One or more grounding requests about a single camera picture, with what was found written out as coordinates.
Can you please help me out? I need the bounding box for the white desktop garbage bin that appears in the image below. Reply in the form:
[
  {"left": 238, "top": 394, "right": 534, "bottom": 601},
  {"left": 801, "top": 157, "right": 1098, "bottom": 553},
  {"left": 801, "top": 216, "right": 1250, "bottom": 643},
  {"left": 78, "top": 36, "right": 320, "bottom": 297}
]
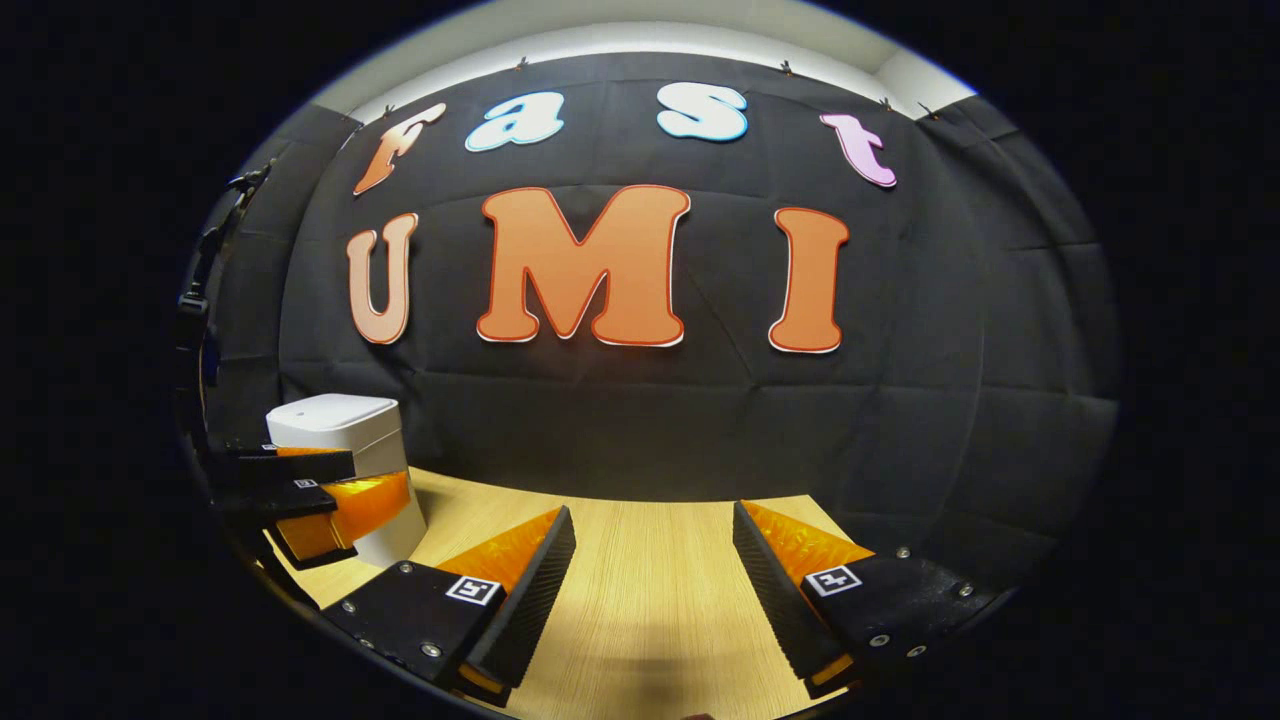
[{"left": 265, "top": 393, "right": 429, "bottom": 569}]

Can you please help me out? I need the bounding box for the black stand with clamps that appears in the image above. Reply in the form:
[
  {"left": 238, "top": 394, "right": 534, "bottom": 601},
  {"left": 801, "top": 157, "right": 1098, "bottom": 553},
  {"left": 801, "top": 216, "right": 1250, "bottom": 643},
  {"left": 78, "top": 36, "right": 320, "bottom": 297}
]
[{"left": 175, "top": 163, "right": 274, "bottom": 331}]

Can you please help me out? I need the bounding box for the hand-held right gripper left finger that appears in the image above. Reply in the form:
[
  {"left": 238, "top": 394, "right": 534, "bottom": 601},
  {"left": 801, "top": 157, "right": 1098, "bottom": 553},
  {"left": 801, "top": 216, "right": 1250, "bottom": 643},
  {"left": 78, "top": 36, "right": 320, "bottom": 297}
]
[{"left": 320, "top": 505, "right": 578, "bottom": 708}]

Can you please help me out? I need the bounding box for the black backdrop cloth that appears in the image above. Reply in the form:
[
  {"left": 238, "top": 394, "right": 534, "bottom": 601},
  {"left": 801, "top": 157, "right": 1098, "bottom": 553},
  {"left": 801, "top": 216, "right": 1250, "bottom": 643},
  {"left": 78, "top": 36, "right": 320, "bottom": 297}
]
[{"left": 178, "top": 50, "right": 1121, "bottom": 601}]

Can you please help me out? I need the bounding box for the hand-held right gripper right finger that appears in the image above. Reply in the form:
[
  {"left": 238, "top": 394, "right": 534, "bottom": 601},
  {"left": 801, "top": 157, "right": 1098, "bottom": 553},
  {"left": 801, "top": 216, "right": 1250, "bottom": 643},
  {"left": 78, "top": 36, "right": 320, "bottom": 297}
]
[{"left": 731, "top": 499, "right": 998, "bottom": 702}]

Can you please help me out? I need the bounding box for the wooden desktop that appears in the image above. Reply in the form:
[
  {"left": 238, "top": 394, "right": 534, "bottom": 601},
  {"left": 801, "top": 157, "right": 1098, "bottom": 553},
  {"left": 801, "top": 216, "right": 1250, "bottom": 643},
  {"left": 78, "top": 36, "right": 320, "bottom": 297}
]
[{"left": 265, "top": 465, "right": 871, "bottom": 720}]

